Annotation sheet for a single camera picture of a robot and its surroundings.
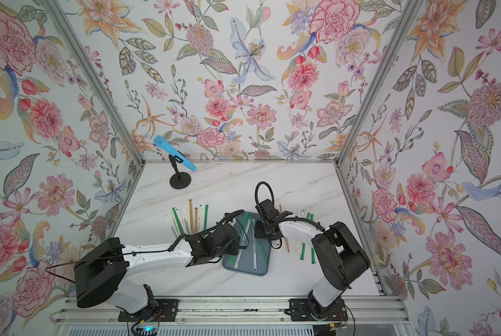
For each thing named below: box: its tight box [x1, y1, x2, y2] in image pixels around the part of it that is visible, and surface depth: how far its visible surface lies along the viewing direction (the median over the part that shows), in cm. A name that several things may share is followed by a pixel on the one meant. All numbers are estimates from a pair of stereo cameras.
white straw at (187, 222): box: [182, 207, 192, 236], surface depth 98 cm
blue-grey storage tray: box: [221, 212, 272, 276], surface depth 86 cm
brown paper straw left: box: [188, 198, 194, 236], surface depth 102 cm
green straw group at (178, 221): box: [172, 207, 185, 235], surface depth 100 cm
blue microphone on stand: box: [153, 135, 198, 173], surface depth 98 cm
